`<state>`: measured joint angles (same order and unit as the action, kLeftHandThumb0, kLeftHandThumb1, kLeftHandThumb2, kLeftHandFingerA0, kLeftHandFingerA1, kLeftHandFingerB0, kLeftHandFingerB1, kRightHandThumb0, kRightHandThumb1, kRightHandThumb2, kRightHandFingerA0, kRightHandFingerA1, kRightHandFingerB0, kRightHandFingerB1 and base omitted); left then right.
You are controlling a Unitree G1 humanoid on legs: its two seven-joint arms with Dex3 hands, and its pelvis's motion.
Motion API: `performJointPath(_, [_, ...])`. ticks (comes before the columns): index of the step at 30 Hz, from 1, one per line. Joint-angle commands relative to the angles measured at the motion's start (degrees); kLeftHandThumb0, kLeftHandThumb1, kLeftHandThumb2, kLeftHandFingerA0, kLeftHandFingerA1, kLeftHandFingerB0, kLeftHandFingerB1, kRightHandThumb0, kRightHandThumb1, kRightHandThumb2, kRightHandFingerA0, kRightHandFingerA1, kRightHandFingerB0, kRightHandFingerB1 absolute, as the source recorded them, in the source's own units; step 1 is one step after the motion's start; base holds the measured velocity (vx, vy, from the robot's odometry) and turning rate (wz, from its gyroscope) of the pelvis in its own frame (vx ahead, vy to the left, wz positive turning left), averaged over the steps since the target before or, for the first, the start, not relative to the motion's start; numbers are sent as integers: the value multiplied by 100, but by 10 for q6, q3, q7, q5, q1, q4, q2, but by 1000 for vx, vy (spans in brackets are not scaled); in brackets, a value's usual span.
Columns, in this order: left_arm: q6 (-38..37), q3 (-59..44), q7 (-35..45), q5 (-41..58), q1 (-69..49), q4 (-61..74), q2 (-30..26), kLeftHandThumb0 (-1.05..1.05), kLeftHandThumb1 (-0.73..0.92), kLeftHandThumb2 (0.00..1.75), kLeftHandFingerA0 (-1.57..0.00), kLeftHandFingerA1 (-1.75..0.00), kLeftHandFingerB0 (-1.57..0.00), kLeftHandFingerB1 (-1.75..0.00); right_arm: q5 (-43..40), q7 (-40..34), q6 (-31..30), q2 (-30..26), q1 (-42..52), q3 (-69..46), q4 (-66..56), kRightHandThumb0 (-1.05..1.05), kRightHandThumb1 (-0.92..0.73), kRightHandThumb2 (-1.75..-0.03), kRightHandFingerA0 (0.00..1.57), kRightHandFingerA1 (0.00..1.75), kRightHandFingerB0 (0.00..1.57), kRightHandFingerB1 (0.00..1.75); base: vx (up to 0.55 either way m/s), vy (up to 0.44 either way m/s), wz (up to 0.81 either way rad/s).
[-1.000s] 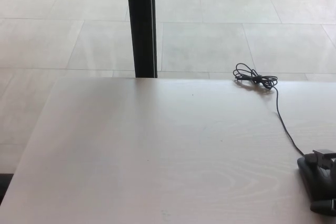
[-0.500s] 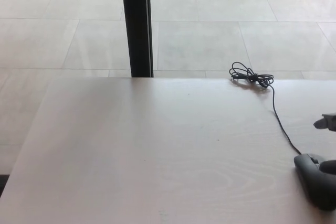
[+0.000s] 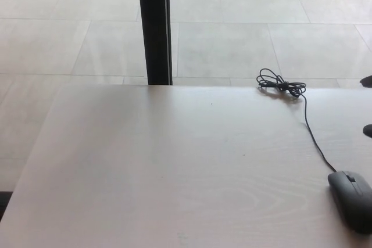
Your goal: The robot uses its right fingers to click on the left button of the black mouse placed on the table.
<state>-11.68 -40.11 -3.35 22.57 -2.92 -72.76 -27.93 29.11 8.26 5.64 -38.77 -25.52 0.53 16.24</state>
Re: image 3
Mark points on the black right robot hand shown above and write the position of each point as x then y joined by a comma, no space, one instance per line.
368,130

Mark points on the black computer mouse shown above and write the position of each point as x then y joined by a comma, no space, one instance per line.
351,201

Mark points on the black vertical frame post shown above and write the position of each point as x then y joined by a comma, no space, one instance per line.
153,27

